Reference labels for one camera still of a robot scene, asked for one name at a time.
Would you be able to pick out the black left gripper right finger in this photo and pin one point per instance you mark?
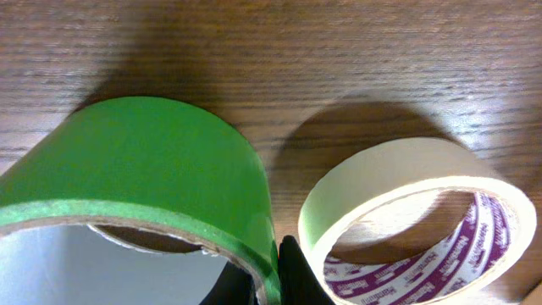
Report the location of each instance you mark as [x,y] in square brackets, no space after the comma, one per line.
[298,283]

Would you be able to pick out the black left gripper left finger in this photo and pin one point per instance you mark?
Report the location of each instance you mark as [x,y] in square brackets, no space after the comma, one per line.
[234,286]

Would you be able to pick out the green tape roll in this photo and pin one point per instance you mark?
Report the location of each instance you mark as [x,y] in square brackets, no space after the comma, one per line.
[151,164]

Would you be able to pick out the beige masking tape roll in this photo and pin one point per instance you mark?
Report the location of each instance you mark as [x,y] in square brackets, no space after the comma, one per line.
[391,186]

